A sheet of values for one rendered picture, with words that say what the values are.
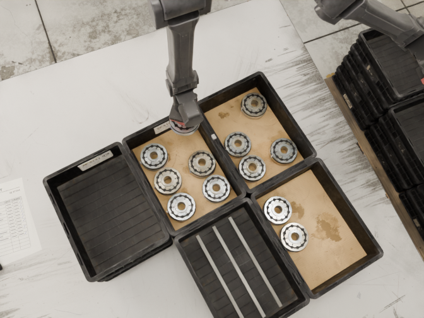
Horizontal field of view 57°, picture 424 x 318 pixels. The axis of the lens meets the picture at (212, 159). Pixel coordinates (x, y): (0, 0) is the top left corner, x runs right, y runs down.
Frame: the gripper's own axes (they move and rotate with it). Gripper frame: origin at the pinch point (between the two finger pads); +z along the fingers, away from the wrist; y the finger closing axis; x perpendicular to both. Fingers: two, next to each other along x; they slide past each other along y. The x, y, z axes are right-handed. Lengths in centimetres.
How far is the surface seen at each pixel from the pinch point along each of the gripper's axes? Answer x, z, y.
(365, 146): -92, 92, 49
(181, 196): -4.8, 19.6, -22.3
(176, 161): 1.0, 22.6, -9.4
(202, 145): -6.4, 22.6, -0.3
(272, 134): -31.6, 22.7, 11.9
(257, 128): -25.6, 22.7, 12.6
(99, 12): 95, 106, 101
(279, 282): -46, 23, -42
